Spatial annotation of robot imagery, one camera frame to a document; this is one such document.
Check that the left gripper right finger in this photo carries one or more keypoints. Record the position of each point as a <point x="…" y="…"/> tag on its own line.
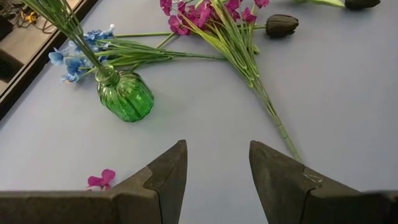
<point x="295" y="199"/>

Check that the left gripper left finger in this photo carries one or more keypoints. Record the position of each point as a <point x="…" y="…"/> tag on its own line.
<point x="93" y="207"/>

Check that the blue artificial flower bunch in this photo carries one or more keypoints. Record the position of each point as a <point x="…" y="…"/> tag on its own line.
<point x="74" y="63"/>

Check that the magenta artificial flower bunch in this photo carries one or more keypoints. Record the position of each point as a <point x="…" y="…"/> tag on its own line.
<point x="66" y="28"/>
<point x="236" y="46"/>

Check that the black artificial tulip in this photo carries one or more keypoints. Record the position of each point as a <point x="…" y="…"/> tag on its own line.
<point x="362" y="3"/>
<point x="281" y="25"/>

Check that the green ribbed glass vase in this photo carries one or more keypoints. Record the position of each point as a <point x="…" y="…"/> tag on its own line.
<point x="127" y="96"/>

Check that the loose magenta petal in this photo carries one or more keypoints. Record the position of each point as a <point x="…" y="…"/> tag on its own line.
<point x="102" y="180"/>

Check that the blue-grey table mat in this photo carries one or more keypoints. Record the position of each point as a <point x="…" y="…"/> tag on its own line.
<point x="202" y="109"/>

